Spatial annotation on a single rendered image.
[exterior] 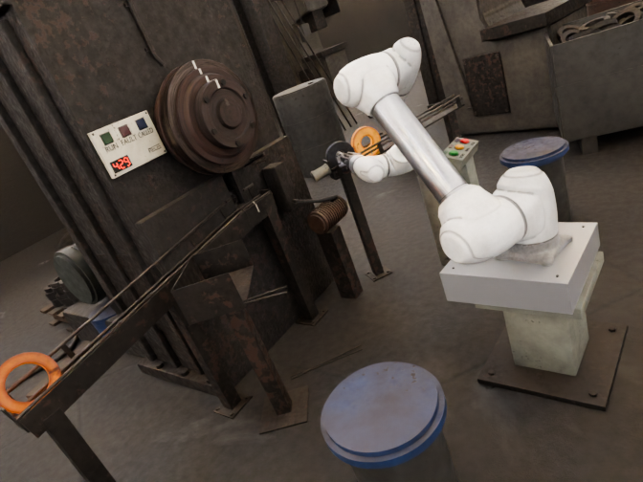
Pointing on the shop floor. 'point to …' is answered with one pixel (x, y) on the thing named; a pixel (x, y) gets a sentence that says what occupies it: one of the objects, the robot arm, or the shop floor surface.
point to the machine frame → (53, 53)
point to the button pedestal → (464, 164)
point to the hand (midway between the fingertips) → (340, 155)
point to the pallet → (59, 294)
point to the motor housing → (335, 246)
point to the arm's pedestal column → (557, 359)
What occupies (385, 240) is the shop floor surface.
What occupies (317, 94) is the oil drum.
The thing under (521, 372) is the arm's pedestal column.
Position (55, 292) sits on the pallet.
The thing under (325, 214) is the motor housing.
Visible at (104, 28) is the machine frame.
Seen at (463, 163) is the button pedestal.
